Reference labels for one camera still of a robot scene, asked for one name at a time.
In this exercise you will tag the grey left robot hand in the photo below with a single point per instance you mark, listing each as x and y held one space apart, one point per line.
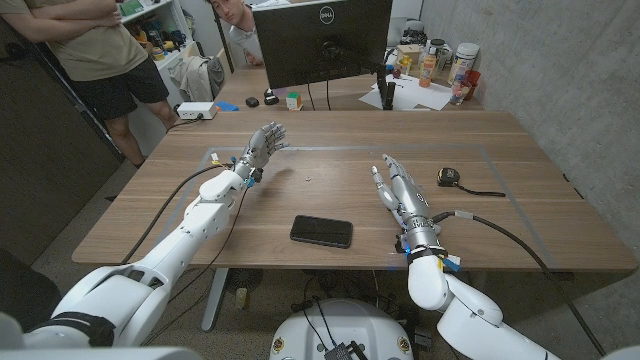
261 146

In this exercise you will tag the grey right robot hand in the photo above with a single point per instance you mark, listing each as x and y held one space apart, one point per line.
412 205

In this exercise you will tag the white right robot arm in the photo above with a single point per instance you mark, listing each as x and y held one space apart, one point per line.
470 320

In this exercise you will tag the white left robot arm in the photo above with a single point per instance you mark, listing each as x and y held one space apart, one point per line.
200 220

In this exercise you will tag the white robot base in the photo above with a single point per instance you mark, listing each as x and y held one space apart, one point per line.
345 320

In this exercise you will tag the black yellow tape measure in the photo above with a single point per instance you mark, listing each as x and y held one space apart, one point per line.
448 177

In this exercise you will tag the grey tape outline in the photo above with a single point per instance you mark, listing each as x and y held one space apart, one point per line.
350 148

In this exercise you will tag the small black oval device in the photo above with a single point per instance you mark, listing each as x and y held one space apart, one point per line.
252 102

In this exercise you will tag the small black white gadget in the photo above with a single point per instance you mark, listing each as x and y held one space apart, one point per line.
271 98

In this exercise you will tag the flat blue object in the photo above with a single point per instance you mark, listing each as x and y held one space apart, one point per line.
227 106

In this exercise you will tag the Rubik's cube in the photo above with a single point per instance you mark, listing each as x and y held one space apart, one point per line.
294 101

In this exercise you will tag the white power box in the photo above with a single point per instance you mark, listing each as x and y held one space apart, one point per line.
196 110

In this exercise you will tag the black smartphone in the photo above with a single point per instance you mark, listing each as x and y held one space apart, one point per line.
321 231

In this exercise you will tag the grey jacket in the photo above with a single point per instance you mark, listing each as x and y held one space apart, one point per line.
197 75

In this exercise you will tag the white paper sheets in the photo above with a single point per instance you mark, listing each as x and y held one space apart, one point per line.
415 92

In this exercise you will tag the black Dell monitor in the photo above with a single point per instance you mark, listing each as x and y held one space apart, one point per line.
320 45

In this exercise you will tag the clear drinking glass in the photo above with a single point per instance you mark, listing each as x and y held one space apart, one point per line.
459 94

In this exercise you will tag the white shelf unit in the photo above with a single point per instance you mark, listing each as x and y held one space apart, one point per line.
170 55

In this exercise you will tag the person in grey shirt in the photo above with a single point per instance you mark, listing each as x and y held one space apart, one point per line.
240 17

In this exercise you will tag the orange bottle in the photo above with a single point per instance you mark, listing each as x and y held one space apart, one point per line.
427 70

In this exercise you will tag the red plastic cup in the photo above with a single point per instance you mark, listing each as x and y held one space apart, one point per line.
471 79

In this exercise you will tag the small yellow bottle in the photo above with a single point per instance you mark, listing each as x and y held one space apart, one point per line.
405 66

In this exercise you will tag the white labelled canister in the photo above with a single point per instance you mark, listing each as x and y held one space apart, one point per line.
463 61

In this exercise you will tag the cardboard box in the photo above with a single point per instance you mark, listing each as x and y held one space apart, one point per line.
410 51

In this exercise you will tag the dark jar with black lid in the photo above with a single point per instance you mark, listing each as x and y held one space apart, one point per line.
439 50

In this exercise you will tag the white table leg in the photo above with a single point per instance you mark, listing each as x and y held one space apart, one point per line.
215 300

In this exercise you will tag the small black electronics box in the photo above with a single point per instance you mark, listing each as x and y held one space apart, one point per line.
342 352

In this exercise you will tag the person in beige t-shirt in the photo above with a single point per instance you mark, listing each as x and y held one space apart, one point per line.
95 45

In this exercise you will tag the dark brown partition panel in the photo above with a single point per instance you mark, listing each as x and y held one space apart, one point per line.
45 165

